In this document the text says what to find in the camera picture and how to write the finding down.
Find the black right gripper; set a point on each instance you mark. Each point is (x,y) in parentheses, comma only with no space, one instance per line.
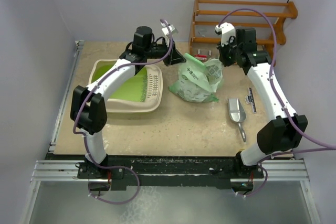
(227,62)

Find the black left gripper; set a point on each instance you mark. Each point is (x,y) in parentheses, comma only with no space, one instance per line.
(174,57)

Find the green cat litter bag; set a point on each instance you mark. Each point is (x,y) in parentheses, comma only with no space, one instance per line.
(198,81)

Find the black white bag sealing strip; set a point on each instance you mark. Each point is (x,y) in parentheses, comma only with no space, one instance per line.
(250,100)

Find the silver metal scoop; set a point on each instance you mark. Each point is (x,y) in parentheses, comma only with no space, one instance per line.
(237,114)

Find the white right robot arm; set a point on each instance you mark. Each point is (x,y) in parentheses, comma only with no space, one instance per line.
(280,134)

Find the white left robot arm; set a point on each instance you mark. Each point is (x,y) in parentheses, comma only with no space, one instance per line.
(88,106)

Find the red white small box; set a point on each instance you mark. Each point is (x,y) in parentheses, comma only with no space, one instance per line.
(201,57)

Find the beige green litter box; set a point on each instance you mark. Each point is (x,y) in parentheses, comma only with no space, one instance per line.
(140,94)

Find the wooden shelf rack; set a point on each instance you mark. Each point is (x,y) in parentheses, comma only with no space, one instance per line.
(207,14)

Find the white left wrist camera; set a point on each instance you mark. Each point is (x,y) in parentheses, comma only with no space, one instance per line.
(167,31)

